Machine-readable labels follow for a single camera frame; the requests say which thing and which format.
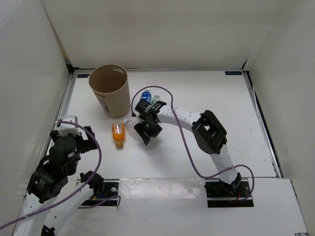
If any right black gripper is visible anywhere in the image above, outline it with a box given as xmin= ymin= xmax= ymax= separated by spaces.
xmin=134 ymin=118 xmax=162 ymax=146

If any green label plastic bottle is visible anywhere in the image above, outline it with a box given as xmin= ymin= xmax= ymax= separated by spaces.
xmin=151 ymin=95 xmax=161 ymax=105

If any clear unlabelled plastic bottle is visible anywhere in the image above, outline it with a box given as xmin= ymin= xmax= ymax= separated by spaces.
xmin=123 ymin=117 xmax=138 ymax=129

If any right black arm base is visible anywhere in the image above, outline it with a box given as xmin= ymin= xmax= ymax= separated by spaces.
xmin=204 ymin=178 xmax=254 ymax=208

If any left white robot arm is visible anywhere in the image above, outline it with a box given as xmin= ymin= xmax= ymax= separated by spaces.
xmin=13 ymin=120 xmax=104 ymax=236

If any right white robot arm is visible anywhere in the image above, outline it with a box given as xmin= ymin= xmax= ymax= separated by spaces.
xmin=134 ymin=100 xmax=242 ymax=197

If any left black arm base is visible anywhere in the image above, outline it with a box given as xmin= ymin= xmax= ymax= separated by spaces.
xmin=79 ymin=174 xmax=120 ymax=208

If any brown cylindrical garbage bin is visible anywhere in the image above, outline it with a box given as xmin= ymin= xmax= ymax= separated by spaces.
xmin=89 ymin=64 xmax=131 ymax=118

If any orange juice bottle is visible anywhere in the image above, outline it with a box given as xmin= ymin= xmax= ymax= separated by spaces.
xmin=112 ymin=123 xmax=125 ymax=148

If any blue label plastic bottle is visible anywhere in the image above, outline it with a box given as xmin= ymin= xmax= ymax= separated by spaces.
xmin=140 ymin=89 xmax=152 ymax=103

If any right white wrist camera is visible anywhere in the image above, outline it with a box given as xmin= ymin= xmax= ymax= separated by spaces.
xmin=131 ymin=112 xmax=144 ymax=126

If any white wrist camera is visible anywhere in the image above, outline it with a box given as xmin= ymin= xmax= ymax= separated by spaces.
xmin=55 ymin=115 xmax=81 ymax=137
xmin=131 ymin=112 xmax=144 ymax=126

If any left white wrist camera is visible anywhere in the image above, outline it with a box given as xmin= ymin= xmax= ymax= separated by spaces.
xmin=55 ymin=115 xmax=81 ymax=137

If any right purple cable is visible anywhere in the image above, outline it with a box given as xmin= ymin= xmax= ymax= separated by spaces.
xmin=130 ymin=86 xmax=255 ymax=201

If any purple cable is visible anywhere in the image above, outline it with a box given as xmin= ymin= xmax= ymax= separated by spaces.
xmin=0 ymin=120 xmax=121 ymax=228
xmin=130 ymin=86 xmax=255 ymax=201

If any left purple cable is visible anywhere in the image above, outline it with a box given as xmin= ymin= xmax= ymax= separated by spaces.
xmin=0 ymin=120 xmax=121 ymax=228

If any left aluminium frame rail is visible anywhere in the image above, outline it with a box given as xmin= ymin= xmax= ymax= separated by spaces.
xmin=57 ymin=73 xmax=76 ymax=119

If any aluminium frame rail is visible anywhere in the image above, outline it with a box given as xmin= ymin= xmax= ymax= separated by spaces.
xmin=73 ymin=67 xmax=244 ymax=72
xmin=242 ymin=70 xmax=283 ymax=178
xmin=57 ymin=73 xmax=76 ymax=119

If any back aluminium frame rail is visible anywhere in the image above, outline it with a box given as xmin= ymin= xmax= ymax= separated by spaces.
xmin=73 ymin=67 xmax=244 ymax=72

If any right aluminium frame rail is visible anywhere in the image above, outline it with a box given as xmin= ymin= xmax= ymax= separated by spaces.
xmin=242 ymin=70 xmax=283 ymax=178

